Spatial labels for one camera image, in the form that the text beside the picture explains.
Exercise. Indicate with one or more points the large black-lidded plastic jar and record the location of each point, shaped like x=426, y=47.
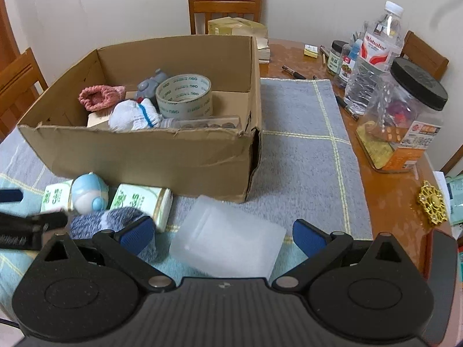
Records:
x=407, y=109

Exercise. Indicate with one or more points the pink knitted sock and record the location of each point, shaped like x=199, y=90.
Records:
x=100, y=97

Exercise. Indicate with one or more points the white sock blue stripe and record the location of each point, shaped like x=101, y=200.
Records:
x=129, y=115

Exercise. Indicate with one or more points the wooden chair far right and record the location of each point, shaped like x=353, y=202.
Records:
x=453, y=161

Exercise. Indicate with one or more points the light blue round toy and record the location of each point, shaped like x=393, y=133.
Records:
x=89, y=193

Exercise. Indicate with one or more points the clear water bottle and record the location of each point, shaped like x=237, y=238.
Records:
x=382, y=42

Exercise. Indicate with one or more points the wooden chair at back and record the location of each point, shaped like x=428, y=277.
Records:
x=209, y=8

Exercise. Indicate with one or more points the grey toy figure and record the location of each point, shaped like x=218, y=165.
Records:
x=147, y=88

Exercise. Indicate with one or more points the black pen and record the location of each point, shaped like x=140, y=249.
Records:
x=293, y=73

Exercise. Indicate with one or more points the small yellow box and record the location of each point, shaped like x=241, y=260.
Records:
x=311, y=51

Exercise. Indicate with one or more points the green white tissue pack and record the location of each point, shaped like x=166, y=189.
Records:
x=57, y=197

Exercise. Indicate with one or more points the blue knitted sock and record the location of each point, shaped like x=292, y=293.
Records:
x=108, y=223

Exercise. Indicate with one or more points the small blue-capped bottle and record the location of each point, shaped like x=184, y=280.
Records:
x=349, y=55

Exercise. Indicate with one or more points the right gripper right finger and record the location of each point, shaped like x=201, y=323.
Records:
x=323, y=251

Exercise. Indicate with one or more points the red-edged smartphone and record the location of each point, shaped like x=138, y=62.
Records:
x=441, y=265

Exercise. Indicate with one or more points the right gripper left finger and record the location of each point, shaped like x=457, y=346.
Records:
x=120, y=250

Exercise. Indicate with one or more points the brown cardboard box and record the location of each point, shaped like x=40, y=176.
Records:
x=216, y=162

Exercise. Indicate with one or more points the gold ornament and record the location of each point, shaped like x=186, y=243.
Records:
x=432, y=202

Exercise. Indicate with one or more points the wooden chair at right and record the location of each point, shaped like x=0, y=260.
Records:
x=419, y=52

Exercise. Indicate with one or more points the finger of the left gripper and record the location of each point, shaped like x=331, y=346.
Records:
x=11, y=195
x=43, y=221

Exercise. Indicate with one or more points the translucent white plastic box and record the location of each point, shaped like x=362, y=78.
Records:
x=223, y=241

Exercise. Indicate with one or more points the wooden chair at left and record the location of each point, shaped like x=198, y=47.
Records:
x=18, y=90

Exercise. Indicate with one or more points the gold tissue box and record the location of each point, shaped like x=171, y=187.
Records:
x=237, y=26

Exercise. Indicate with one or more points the clear tape roll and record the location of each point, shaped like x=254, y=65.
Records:
x=185, y=96

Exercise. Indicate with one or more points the gold blister pack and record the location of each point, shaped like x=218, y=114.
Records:
x=378, y=150

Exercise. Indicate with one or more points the wooden chair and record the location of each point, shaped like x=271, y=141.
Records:
x=209, y=8
x=419, y=52
x=18, y=90
x=453, y=161

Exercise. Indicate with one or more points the white pink KASI box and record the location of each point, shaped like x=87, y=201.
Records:
x=98, y=120

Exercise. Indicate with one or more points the small dark-lidded glass jar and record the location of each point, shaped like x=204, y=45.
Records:
x=335, y=57

